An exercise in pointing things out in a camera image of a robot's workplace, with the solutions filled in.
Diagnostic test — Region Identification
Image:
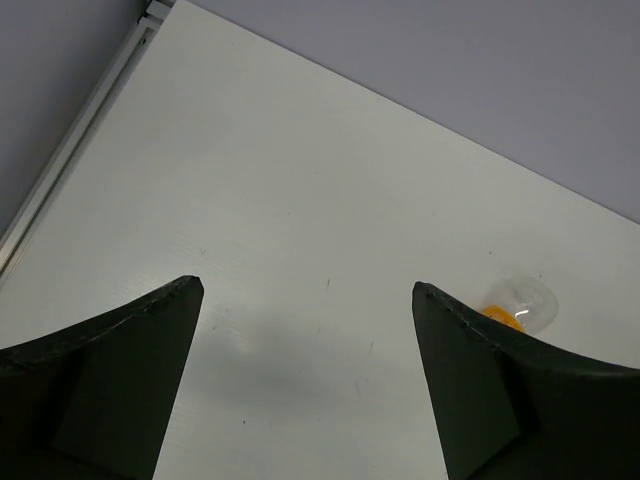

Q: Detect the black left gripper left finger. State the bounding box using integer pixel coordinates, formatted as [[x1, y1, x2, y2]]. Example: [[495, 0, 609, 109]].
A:
[[1, 276, 204, 479]]

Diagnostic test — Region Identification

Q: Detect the aluminium table edge rail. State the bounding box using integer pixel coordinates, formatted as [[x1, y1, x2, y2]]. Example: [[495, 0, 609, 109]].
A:
[[1, 1, 174, 282]]

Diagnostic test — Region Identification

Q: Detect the clear bottle yellow cap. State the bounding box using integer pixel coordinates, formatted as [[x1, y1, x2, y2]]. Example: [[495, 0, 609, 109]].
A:
[[480, 275, 559, 335]]

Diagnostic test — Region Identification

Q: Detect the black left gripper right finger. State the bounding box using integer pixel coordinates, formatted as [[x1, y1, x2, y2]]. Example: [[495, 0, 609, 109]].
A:
[[412, 282, 639, 479]]

